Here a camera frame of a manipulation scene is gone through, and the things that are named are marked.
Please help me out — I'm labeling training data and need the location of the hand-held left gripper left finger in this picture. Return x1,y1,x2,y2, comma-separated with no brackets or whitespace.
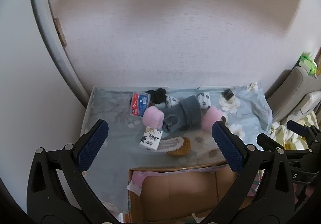
26,119,112,224

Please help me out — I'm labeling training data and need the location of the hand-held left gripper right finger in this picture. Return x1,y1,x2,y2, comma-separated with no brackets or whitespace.
211,121,296,224

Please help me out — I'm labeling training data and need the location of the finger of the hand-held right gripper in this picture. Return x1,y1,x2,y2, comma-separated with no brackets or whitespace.
257,133,311,158
286,120,321,140

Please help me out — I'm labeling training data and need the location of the white spotted sock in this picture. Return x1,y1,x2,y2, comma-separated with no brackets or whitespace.
165,95,180,108
197,92,210,110

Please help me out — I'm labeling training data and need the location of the printed tissue packet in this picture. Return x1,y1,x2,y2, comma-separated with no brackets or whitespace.
139,126,163,152

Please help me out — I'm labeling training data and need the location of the cardboard box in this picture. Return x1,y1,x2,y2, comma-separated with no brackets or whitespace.
128,164,259,223

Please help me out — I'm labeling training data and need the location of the yellow floral bedsheet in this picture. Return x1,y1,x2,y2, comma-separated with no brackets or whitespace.
269,110,321,150

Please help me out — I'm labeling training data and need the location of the white cushion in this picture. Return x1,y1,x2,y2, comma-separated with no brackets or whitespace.
300,91,321,117

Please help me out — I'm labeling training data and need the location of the blue floral tablecloth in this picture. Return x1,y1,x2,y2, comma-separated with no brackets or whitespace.
80,82,274,224

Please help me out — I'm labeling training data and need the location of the pink rolled sock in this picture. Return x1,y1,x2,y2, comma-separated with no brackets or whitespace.
142,107,165,130
201,107,223,130

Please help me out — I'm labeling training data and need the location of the grey folded garment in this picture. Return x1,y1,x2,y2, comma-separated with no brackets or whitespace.
162,95,203,133

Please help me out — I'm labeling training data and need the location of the pink cloth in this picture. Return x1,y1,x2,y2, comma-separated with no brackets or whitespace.
127,171,152,196

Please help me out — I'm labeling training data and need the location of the red and blue packet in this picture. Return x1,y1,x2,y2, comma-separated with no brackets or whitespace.
130,91,152,117

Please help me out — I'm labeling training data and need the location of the green tissue pack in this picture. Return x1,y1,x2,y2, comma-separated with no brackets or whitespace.
298,50,320,76

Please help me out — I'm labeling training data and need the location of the black sock bundle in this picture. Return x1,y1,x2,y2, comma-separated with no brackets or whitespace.
146,87,167,104

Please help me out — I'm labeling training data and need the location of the grey door frame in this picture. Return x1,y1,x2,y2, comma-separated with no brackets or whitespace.
27,0,89,109

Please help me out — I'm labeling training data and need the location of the wooden wall bracket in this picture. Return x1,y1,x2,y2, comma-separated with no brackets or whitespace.
54,17,67,48

